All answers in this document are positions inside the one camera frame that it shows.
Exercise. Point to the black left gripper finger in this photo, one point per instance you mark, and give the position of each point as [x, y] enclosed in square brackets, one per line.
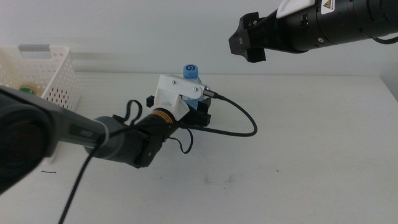
[206, 107]
[150, 101]

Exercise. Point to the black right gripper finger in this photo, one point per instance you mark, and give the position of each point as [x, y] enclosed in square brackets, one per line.
[245, 43]
[248, 21]

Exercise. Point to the clear water bottle blue cap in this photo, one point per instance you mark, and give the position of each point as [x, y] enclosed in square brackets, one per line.
[190, 71]

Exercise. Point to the yellow tea bottle white cap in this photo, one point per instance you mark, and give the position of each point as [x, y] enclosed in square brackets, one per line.
[28, 89]

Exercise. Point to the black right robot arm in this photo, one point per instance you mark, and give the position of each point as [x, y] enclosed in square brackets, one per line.
[348, 21]

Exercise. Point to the white perforated plastic basket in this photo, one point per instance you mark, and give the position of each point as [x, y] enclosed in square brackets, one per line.
[62, 77]

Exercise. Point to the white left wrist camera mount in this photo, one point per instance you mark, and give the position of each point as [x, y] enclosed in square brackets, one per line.
[169, 93]

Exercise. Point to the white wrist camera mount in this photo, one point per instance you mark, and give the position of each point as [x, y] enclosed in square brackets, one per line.
[169, 93]
[292, 7]

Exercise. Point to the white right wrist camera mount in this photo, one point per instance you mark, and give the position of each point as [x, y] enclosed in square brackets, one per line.
[292, 7]

